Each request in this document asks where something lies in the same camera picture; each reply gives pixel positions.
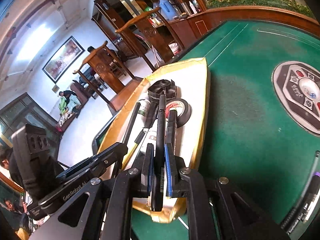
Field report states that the round table centre panel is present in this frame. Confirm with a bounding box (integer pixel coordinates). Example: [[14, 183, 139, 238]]
[[271, 61, 319, 137]]

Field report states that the blue thermos jug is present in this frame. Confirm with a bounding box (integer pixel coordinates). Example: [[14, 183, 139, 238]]
[[159, 0, 179, 21]]

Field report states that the black marker pen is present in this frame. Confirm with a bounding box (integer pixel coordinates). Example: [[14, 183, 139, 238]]
[[111, 102, 140, 178]]

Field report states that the grey marker white cap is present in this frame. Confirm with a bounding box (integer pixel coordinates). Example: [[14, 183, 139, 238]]
[[134, 101, 158, 145]]

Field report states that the black tape roll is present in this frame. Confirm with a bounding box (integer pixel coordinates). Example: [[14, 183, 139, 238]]
[[165, 98, 191, 128]]

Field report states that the framed wall painting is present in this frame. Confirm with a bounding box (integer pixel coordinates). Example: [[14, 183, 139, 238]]
[[42, 36, 85, 84]]

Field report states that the yellow white tray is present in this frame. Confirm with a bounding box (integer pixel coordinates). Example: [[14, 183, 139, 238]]
[[100, 58, 209, 223]]

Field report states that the black marker yellow cap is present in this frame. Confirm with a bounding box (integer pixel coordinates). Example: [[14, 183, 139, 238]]
[[166, 109, 177, 148]]

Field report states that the wooden chair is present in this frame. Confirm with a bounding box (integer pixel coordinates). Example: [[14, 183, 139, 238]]
[[115, 7, 185, 72], [73, 41, 138, 109]]

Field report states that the long black pen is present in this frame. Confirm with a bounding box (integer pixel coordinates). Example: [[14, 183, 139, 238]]
[[151, 94, 166, 212]]

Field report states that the white plastic bottle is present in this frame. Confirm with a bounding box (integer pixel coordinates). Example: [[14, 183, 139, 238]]
[[140, 127, 157, 154]]

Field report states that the purple capped black pen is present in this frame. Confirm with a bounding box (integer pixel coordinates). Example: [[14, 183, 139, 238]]
[[280, 151, 320, 233]]

